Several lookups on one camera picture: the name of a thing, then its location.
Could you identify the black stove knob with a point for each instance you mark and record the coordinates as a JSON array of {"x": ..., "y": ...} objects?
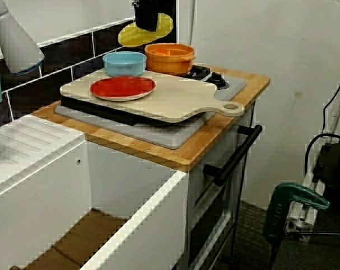
[{"x": 216, "y": 80}]

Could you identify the white sink unit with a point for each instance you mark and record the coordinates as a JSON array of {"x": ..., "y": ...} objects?
[{"x": 116, "y": 182}]

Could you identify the brown cardboard sheet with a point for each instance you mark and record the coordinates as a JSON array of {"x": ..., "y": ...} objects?
[{"x": 88, "y": 233}]

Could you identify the black device box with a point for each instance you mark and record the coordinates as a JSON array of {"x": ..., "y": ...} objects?
[{"x": 336, "y": 168}]

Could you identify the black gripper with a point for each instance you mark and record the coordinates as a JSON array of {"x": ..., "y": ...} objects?
[{"x": 135, "y": 2}]

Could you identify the orange toy pot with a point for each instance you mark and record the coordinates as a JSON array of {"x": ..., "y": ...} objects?
[{"x": 170, "y": 63}]

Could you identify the pale wooden cutting board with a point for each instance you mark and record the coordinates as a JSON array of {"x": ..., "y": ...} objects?
[{"x": 172, "y": 101}]

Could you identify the red plate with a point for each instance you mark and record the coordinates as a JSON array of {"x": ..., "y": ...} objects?
[{"x": 122, "y": 87}]

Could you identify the light blue bowl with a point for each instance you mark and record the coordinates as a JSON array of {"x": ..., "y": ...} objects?
[{"x": 125, "y": 66}]

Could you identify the white toy oven front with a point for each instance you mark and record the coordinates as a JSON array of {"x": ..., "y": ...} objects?
[{"x": 226, "y": 140}]

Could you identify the grey toy stove plate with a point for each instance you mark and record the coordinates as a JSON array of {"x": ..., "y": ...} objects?
[{"x": 158, "y": 135}]

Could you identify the silver aluminium frame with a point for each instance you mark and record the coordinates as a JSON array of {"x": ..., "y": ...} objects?
[{"x": 298, "y": 222}]

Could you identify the yellow toy corn cob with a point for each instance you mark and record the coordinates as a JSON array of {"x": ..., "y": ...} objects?
[{"x": 136, "y": 38}]

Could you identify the green power drill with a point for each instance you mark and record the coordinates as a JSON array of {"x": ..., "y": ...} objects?
[{"x": 279, "y": 211}]

